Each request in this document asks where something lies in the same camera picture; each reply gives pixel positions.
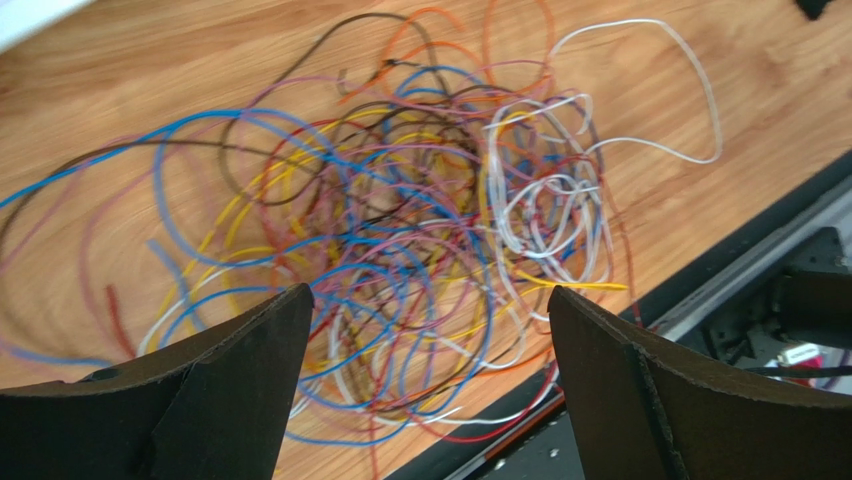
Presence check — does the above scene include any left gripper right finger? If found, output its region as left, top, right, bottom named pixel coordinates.
left=548, top=287, right=851, bottom=479

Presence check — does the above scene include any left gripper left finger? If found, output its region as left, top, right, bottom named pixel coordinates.
left=1, top=284, right=314, bottom=479

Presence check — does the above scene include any colourful wire pile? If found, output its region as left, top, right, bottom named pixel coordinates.
left=0, top=6, right=725, bottom=480

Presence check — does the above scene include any black garment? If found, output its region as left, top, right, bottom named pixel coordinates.
left=795, top=0, right=832, bottom=21

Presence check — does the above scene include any rounded white plastic basket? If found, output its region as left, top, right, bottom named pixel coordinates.
left=1, top=0, right=92, bottom=53

